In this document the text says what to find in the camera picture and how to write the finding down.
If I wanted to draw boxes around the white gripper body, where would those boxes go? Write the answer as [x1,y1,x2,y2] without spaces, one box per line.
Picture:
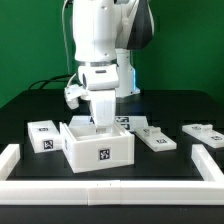
[78,64,119,127]

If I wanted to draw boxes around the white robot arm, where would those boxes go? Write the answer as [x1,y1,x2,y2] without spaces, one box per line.
[72,0,154,127]

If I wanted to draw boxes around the white cabinet door panel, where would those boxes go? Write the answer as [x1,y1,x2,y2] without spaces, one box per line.
[135,126,177,152]

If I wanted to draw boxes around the white fence bar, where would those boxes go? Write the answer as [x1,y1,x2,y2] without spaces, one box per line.
[0,144,20,181]
[0,180,224,205]
[191,144,224,182]

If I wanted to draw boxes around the white cabinet body box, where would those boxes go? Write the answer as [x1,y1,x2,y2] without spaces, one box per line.
[60,122,135,173]

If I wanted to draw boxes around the white front fence bar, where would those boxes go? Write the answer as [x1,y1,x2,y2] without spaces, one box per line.
[0,180,224,205]

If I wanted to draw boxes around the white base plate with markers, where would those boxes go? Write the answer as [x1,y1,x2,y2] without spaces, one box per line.
[69,116,148,132]

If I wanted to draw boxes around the white right fence bar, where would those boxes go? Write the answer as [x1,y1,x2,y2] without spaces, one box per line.
[191,144,224,182]

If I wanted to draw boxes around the white left fence bar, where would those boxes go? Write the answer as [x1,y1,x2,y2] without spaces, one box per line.
[0,144,20,181]

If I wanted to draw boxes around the small white cabinet top box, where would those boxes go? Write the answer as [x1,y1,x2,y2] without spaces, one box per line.
[27,120,62,153]

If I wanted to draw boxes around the white hanging cable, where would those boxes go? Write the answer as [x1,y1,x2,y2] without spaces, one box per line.
[61,0,73,75]

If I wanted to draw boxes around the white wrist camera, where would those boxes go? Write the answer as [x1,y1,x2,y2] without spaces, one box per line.
[64,84,89,110]

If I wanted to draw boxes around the black cables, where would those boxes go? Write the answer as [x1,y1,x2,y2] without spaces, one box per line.
[27,73,81,90]

